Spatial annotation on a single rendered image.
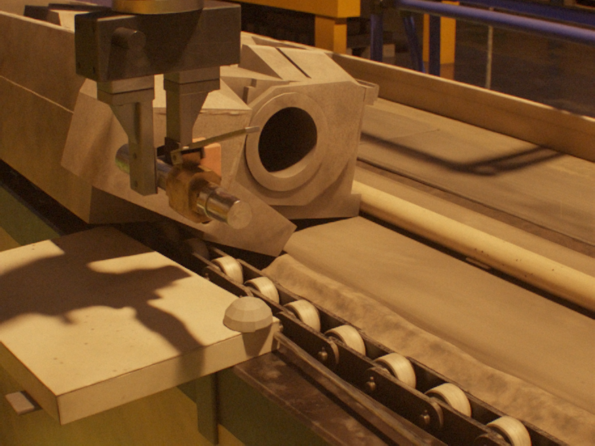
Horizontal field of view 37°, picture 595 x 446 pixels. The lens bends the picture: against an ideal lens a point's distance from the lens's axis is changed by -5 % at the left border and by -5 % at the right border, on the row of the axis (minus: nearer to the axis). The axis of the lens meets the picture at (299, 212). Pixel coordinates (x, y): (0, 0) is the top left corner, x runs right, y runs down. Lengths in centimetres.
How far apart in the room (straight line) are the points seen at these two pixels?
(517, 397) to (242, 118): 39
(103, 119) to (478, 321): 41
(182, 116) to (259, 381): 22
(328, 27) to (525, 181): 470
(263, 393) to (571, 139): 91
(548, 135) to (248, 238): 70
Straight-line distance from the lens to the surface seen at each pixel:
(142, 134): 74
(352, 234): 112
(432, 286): 98
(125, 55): 71
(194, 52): 74
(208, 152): 81
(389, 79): 182
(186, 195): 71
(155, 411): 95
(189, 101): 76
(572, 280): 95
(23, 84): 118
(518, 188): 133
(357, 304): 93
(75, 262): 92
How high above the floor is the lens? 115
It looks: 19 degrees down
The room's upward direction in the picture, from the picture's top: 1 degrees clockwise
